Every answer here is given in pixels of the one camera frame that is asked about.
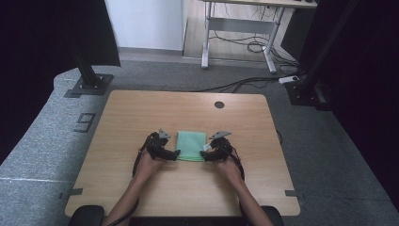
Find black floor cables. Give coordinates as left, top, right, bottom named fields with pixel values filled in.
left=194, top=31, right=304, bottom=94

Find green cloth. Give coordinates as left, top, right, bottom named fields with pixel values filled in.
left=175, top=130, right=212, bottom=163

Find white power strip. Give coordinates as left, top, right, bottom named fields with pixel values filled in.
left=278, top=74, right=301, bottom=85

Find black stand with base plate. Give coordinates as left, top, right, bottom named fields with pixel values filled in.
left=284, top=0, right=361, bottom=111
left=64, top=40, right=115, bottom=97

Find grey tape strip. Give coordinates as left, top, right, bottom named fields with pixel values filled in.
left=284, top=189, right=305, bottom=201
left=58, top=187, right=85, bottom=201

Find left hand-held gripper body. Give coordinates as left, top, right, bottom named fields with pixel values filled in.
left=145, top=128, right=172, bottom=161

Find person's left hand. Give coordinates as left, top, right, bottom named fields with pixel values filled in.
left=133, top=150, right=165, bottom=186

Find person's right hand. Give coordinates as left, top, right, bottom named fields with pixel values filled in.
left=215, top=154, right=247, bottom=190

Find black curtain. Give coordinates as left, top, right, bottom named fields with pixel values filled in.
left=0, top=0, right=121, bottom=164
left=299, top=0, right=399, bottom=211

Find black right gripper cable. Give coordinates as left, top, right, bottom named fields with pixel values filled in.
left=228, top=144, right=247, bottom=183

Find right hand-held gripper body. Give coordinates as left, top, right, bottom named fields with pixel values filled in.
left=208, top=131, right=235, bottom=163

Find white desk frame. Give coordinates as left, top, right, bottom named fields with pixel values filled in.
left=200, top=0, right=318, bottom=74

